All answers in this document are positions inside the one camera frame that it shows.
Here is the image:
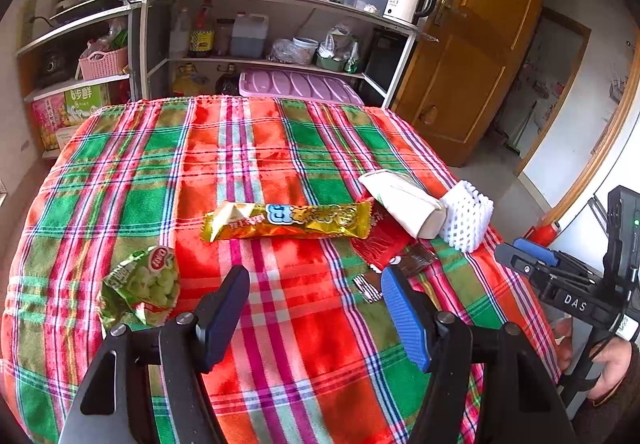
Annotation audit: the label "gold snack wrapper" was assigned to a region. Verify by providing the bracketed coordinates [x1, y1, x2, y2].
[201, 198, 373, 242]

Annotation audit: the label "metal kitchen shelf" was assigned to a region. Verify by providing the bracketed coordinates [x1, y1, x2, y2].
[15, 0, 425, 107]

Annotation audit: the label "person right hand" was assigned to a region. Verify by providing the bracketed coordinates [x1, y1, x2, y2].
[552, 317, 636, 402]

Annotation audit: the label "red thermos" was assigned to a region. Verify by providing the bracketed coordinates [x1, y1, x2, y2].
[525, 222, 560, 247]

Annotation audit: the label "silver refrigerator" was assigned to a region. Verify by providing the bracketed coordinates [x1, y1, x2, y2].
[551, 94, 639, 272]

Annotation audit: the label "brown candy wrapper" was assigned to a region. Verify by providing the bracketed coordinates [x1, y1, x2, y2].
[352, 242, 437, 303]

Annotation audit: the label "green pea snack bag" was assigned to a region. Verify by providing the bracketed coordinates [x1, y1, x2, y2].
[96, 246, 180, 331]

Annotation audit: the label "red flat wrapper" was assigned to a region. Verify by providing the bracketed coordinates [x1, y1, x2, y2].
[350, 201, 416, 272]

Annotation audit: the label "plaid tablecloth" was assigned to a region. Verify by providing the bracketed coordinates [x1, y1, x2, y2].
[0, 94, 561, 444]

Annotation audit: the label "wooden door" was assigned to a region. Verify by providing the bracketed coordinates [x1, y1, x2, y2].
[392, 0, 543, 167]

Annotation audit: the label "pink basket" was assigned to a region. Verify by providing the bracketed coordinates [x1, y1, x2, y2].
[78, 46, 128, 80]

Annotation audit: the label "dark liquid jug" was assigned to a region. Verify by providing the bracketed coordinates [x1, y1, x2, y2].
[230, 13, 269, 58]

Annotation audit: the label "yellow label oil bottle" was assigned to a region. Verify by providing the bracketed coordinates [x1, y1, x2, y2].
[189, 2, 215, 57]

